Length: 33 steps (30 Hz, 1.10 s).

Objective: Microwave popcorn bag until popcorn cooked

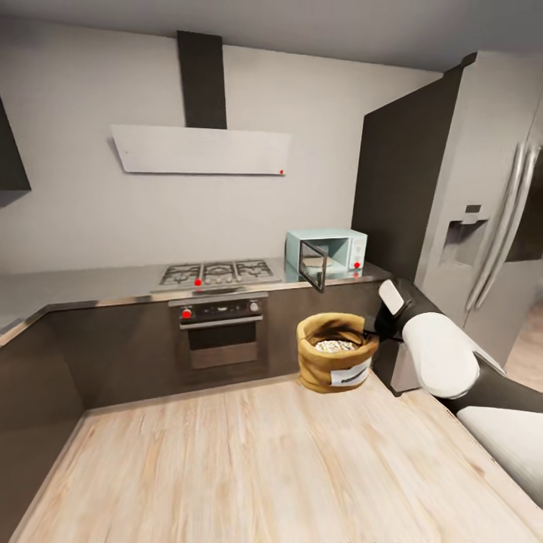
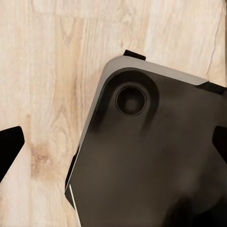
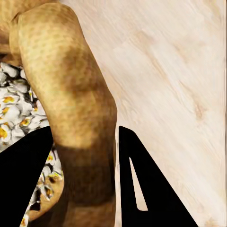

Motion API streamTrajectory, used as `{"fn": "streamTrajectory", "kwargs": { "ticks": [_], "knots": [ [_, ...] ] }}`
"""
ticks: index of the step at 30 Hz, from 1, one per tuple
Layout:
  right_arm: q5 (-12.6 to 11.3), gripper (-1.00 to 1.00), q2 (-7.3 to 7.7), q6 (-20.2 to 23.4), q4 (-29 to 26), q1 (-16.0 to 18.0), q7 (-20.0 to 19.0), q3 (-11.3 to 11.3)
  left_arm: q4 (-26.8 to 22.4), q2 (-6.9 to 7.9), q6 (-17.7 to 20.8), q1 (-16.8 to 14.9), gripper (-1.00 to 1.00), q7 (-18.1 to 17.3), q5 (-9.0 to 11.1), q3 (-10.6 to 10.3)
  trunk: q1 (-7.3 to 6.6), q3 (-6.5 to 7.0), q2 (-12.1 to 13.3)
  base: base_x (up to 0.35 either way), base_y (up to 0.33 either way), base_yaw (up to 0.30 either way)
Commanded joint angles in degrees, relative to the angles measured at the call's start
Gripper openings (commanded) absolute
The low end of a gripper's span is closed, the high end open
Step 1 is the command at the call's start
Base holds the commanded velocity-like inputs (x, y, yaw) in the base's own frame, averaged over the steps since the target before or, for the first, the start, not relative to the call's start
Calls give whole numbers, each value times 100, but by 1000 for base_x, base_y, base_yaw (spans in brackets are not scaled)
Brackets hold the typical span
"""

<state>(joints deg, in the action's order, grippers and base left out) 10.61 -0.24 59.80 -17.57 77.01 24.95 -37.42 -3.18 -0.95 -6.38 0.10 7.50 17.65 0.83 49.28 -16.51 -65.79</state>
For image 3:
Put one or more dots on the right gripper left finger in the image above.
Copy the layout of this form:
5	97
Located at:
21	165

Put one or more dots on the popcorn bag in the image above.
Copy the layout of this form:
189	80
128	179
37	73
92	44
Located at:
45	38

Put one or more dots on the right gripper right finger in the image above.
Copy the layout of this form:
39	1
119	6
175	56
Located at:
165	209

